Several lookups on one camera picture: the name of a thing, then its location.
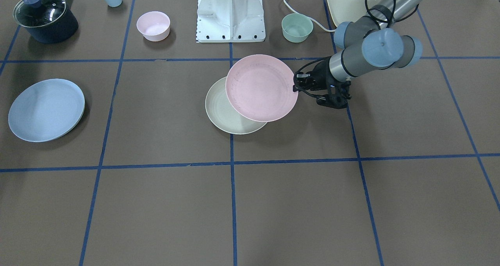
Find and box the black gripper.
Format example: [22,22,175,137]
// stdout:
[293,59,337,92]

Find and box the pink plate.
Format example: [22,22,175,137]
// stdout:
[225,54,298,122]

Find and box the light blue plate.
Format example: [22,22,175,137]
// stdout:
[8,79,85,143]

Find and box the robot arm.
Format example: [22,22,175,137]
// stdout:
[293,0,423,98]

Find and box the green bowl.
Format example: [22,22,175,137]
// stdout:
[281,13,314,43]

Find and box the cream plate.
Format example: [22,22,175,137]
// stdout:
[205,77,267,135]

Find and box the pink bowl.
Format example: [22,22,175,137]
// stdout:
[136,11,170,42]

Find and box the dark blue pot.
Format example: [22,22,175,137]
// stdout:
[22,0,79,44]

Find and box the glass pot lid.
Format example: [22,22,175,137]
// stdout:
[12,0,68,28]

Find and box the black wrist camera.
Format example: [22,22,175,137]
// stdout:
[316,87,352,109]

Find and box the white power cable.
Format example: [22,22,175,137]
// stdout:
[283,0,339,33]

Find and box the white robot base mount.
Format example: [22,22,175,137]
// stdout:
[195,0,266,43]

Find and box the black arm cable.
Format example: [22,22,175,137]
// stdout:
[365,0,396,24]

